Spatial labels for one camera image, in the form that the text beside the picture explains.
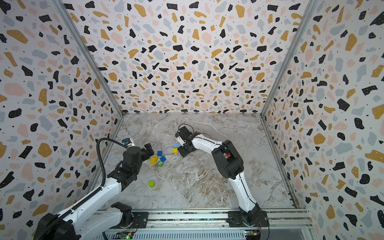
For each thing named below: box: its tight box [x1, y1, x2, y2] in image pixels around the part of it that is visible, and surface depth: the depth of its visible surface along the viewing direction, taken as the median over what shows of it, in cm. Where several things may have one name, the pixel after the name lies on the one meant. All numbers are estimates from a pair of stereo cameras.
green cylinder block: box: [148, 180, 156, 188], surface depth 85 cm
